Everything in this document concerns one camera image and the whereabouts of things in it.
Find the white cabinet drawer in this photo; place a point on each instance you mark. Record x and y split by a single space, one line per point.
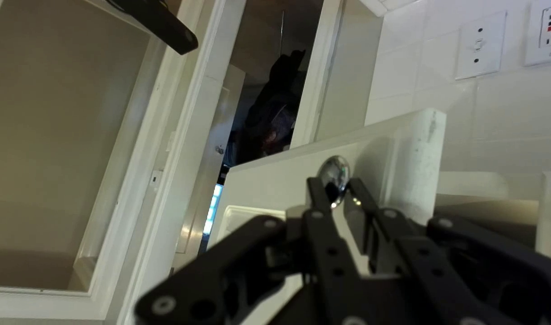
286 182

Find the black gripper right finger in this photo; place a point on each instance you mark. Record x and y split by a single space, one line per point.
466 278

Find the dark hanging garment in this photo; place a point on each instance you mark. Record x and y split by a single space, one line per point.
275 115

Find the white GFCI wall outlet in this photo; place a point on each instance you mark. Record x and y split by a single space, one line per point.
546 30

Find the chrome cabinet knob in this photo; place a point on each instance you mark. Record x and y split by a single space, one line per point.
334 173

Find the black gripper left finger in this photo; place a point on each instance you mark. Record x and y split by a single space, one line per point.
257 278

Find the black stereo camera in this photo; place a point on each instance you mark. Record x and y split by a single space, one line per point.
159 25

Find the white wall light switch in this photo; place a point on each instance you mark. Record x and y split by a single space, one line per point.
481 46

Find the white door frame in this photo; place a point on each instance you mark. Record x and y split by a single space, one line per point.
177 151

